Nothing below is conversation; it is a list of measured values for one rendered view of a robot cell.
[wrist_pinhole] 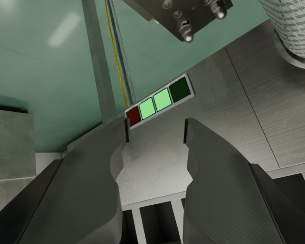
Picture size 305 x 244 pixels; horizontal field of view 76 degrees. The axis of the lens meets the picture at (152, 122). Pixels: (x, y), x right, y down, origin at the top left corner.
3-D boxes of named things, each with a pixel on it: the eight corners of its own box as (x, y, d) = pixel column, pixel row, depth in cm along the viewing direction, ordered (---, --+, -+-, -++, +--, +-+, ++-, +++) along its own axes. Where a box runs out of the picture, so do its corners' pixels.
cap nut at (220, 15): (221, -5, 47) (228, 8, 46) (226, 4, 50) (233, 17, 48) (207, 6, 49) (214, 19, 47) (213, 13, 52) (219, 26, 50)
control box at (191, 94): (186, 72, 53) (194, 95, 50) (187, 73, 53) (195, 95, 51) (123, 111, 66) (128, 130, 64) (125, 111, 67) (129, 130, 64)
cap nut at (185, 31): (188, 21, 52) (193, 34, 51) (194, 28, 55) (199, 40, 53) (176, 30, 54) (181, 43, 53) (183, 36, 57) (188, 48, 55)
